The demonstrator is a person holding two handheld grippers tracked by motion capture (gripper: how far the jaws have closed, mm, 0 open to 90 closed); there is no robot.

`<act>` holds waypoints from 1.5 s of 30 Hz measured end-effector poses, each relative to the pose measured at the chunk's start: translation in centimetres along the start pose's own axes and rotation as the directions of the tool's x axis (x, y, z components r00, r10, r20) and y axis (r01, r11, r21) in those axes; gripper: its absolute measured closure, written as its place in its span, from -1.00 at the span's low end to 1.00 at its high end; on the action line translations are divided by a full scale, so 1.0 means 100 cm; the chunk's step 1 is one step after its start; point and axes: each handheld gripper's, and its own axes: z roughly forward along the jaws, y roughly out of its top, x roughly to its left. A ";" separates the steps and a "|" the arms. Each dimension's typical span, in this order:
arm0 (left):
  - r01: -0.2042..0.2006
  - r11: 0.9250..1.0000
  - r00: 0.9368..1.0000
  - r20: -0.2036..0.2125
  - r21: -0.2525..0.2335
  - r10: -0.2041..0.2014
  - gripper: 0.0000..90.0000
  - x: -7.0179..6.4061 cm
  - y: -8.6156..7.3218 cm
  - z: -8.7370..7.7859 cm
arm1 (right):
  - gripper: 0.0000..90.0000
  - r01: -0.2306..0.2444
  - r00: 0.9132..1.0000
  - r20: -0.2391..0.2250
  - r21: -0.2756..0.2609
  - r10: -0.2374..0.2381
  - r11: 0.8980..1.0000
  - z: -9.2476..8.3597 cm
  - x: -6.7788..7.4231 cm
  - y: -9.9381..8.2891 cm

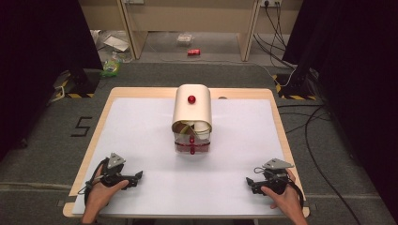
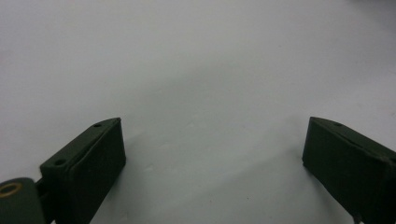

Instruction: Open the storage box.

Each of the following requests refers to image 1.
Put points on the person's right hand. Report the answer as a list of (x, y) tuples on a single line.
[(289, 200)]

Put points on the cream storage box red knob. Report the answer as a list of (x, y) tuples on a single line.
[(191, 109)]

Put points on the black stand base hazard tape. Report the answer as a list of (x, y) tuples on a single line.
[(79, 82), (295, 89)]

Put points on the brown cup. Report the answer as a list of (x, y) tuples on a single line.
[(180, 127)]

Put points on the black curtain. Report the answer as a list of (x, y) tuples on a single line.
[(359, 78), (37, 62)]

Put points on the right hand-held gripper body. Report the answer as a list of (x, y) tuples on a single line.
[(275, 178)]

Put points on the light wooden desk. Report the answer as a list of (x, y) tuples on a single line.
[(187, 15)]

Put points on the white wall socket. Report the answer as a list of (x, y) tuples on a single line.
[(271, 2)]

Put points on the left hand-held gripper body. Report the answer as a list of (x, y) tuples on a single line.
[(114, 173)]

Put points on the white table sheet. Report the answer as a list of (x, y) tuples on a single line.
[(140, 131)]

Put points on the clear plastic packaging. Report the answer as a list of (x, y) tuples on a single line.
[(184, 38)]

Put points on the white plastic bags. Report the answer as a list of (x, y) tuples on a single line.
[(114, 42)]

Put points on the red drink can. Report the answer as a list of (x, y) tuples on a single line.
[(193, 52)]

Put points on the white cup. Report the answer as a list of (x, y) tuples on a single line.
[(202, 128)]

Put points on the person's left hand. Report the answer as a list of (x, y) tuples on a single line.
[(100, 197)]

